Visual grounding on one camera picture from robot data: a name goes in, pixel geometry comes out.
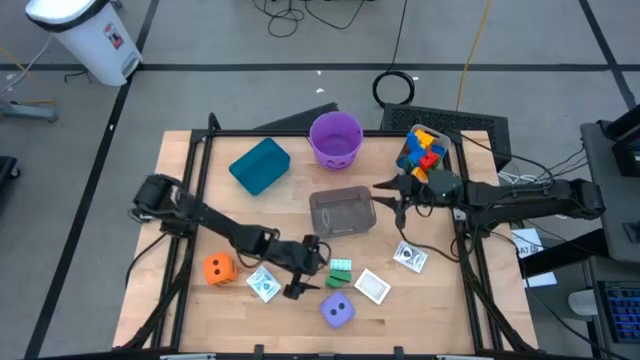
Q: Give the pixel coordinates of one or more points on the card deck grey pattern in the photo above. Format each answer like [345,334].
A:
[372,286]

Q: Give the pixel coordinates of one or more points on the long green toy brick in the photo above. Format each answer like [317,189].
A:
[342,275]

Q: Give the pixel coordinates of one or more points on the mint toy brick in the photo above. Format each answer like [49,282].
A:
[341,264]

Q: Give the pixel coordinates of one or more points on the purple plastic bucket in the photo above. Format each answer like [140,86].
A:
[336,145]

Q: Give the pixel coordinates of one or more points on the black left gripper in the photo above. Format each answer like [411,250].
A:
[300,257]

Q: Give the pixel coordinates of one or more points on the purple foam die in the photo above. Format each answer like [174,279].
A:
[338,320]

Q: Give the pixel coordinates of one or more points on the card deck black emblem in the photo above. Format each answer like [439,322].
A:
[410,257]

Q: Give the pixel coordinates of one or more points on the card deck green print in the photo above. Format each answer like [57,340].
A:
[264,283]

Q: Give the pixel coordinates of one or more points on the blank white paper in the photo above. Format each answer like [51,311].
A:
[542,280]

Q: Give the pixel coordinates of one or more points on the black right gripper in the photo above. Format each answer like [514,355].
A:
[440,190]

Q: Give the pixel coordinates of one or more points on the grey keyboard shelf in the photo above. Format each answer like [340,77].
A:
[607,350]

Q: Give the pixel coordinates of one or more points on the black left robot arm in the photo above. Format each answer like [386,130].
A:
[215,227]

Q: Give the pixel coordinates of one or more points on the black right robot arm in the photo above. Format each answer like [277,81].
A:
[525,197]

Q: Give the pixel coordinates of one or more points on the large blue toy brick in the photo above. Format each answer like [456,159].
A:
[413,142]

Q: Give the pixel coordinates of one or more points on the printed white paper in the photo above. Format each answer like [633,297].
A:
[525,245]

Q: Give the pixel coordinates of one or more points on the silver metal bracket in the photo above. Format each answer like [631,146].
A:
[457,214]

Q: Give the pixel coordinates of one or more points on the orange toy brick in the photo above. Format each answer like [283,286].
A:
[420,175]

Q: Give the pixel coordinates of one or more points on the grey desk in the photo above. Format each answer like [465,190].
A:
[617,230]

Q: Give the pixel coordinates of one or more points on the red toy brick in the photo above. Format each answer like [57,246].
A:
[429,161]

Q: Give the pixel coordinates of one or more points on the black desk beam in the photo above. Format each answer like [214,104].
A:
[560,255]

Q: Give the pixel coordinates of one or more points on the black monitor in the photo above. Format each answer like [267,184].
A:
[627,150]

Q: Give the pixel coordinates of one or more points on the grey stand foot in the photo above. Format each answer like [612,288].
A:
[30,112]

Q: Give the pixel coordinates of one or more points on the light grey plastic bin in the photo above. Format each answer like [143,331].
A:
[443,139]

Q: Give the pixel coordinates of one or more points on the small green toy brick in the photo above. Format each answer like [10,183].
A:
[332,283]

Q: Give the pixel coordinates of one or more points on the black perforated panel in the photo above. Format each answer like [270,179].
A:
[475,122]

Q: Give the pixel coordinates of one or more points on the white pedal trash can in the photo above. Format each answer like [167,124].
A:
[90,40]

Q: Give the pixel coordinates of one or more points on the black aluminium table frame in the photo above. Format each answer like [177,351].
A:
[240,133]

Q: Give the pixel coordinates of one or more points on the backlit keyboard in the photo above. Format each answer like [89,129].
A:
[622,310]

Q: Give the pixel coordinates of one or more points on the orange foam die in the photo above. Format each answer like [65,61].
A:
[212,272]

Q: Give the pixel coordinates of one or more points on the smoky transparent plastic tray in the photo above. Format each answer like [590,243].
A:
[342,212]

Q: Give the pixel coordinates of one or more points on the white rounded object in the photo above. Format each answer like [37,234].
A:
[582,302]

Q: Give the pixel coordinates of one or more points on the teal plastic bin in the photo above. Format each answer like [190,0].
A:
[260,167]

